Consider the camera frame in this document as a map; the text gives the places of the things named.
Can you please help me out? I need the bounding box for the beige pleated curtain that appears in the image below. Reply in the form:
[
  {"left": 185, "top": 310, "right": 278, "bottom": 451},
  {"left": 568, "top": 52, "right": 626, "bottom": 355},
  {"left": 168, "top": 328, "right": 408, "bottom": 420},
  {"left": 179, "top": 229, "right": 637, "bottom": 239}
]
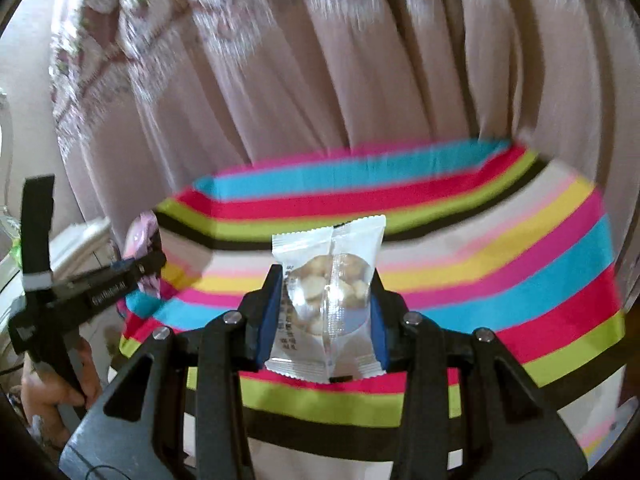
[{"left": 50, "top": 0, "right": 626, "bottom": 241}]

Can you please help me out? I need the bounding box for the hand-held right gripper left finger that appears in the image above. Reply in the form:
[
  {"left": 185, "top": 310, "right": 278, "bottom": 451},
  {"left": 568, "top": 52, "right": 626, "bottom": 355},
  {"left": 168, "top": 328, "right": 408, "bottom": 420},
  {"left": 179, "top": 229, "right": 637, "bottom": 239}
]
[{"left": 60, "top": 264, "right": 284, "bottom": 480}]

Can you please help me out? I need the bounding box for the striped colourful blanket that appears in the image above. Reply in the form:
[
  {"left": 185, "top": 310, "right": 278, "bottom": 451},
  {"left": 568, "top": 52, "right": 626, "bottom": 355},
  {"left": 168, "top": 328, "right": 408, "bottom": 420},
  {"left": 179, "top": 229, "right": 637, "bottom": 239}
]
[{"left": 107, "top": 137, "right": 631, "bottom": 480}]

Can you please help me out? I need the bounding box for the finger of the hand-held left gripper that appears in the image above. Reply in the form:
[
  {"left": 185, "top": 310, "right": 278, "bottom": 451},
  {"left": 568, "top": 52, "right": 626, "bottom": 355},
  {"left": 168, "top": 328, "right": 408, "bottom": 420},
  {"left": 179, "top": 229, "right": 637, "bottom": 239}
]
[{"left": 84, "top": 250, "right": 168, "bottom": 312}]

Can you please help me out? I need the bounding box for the person's left hand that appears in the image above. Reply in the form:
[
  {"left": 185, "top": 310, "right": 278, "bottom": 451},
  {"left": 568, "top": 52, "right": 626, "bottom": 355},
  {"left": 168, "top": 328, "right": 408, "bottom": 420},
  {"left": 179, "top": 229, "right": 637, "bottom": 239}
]
[{"left": 20, "top": 335, "right": 103, "bottom": 436}]

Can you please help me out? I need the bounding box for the white snack packet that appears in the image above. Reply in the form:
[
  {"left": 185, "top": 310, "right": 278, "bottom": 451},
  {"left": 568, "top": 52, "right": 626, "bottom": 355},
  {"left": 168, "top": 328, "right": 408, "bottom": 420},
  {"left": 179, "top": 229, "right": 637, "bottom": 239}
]
[{"left": 264, "top": 215, "right": 387, "bottom": 383}]

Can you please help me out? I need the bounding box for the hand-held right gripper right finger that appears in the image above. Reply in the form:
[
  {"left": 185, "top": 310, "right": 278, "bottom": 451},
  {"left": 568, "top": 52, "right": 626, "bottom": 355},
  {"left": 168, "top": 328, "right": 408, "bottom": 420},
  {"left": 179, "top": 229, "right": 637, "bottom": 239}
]
[{"left": 370, "top": 267, "right": 588, "bottom": 480}]

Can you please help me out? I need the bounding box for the pink snack packet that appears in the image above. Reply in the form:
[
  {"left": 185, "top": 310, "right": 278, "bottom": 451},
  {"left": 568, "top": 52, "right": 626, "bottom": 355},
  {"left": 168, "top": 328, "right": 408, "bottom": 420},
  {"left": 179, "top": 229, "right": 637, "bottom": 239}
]
[{"left": 124, "top": 212, "right": 163, "bottom": 296}]

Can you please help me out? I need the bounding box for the white plastic object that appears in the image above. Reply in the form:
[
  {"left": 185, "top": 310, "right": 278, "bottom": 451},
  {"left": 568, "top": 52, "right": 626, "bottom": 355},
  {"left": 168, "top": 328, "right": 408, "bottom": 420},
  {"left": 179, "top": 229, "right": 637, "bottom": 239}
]
[{"left": 47, "top": 217, "right": 118, "bottom": 281}]

